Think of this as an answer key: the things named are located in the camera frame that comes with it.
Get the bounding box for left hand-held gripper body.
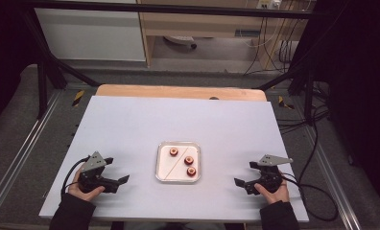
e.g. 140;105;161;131
78;150;120;195

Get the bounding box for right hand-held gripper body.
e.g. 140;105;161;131
245;154;294;196

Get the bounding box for square metal tray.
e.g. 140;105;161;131
154;141;202;184

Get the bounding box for thin bamboo skewer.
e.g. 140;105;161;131
164;147;190;180

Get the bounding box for person's right hand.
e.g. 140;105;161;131
254;179;291;206

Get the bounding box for person's left hand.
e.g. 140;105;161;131
67;168;107;203

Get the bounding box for yellow black tape marker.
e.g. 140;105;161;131
71;89;85;108
277;95;296;111

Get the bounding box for wooden table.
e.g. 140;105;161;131
95;83;268;103

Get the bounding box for white cabinet panel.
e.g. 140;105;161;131
34;7;147;62

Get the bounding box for black curtain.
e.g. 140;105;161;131
0;0;40;133
301;0;380;219

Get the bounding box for white power strip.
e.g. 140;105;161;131
163;34;199;50

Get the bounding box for light wooden desk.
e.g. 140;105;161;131
135;0;319;71

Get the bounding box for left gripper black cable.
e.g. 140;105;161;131
59;156;92;201

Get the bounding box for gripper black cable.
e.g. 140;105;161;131
279;121;340;222
59;156;92;201

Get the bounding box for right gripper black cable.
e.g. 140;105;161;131
279;121;340;222

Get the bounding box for aluminium floor rail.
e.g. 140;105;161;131
0;90;63;219
301;123;363;230

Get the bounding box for black floor cables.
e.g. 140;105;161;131
274;80;332;136

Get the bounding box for black metal frame stand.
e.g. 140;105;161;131
256;60;317;127
19;9;101;120

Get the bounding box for hanging black cables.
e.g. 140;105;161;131
243;16;301;77

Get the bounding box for white wall socket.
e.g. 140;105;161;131
256;0;282;11

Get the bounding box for black metal frame crossbar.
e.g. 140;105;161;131
19;0;316;20

